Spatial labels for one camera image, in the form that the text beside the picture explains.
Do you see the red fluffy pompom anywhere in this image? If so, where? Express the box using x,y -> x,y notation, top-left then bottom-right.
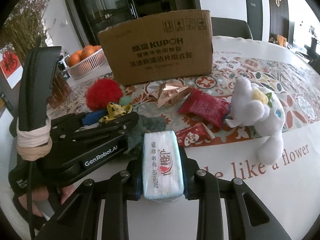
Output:
85,78 -> 123,111

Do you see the red fu character poster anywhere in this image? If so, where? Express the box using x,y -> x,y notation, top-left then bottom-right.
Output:
1,51 -> 23,89

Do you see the white tissue pack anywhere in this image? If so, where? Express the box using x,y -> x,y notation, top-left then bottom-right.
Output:
142,131 -> 184,202

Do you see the left hand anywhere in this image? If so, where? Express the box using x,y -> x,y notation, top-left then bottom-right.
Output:
18,185 -> 75,217

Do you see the dark interior door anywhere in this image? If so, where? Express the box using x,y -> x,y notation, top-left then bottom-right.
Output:
246,0 -> 263,41

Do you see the brown cardboard box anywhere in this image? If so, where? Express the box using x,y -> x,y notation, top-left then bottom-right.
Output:
98,9 -> 213,86

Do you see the red snack packet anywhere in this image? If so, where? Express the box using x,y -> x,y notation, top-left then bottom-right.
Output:
177,89 -> 231,128

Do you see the light green plush piece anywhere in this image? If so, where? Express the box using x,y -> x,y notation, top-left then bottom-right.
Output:
119,95 -> 132,107

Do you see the dark wall panel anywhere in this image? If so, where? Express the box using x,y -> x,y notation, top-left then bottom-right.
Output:
269,0 -> 290,39

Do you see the patterned tile table runner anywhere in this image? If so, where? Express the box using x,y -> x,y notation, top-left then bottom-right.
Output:
50,56 -> 319,146

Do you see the dark glass door cabinet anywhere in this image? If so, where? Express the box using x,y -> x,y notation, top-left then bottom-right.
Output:
65,0 -> 201,47

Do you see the rose gold fortune biscuit pack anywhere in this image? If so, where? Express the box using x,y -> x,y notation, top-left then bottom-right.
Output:
153,81 -> 194,107

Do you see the small red candy wrapper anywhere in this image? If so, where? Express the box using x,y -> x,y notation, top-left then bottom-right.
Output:
175,122 -> 215,147

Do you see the dark grey chair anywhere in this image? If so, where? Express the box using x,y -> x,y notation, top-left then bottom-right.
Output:
211,17 -> 253,39

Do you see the dried flower bouquet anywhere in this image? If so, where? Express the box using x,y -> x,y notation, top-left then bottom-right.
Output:
1,0 -> 51,63

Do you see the yellow spotted plush toy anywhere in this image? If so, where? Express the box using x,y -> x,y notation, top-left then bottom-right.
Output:
98,102 -> 133,126

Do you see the white plush bunny toy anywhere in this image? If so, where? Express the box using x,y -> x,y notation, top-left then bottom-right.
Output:
226,77 -> 286,165

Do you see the brown glass vase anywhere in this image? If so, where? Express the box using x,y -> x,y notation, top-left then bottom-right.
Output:
47,71 -> 72,109

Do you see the white basket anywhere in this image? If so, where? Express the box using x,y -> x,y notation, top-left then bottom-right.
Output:
67,49 -> 107,79

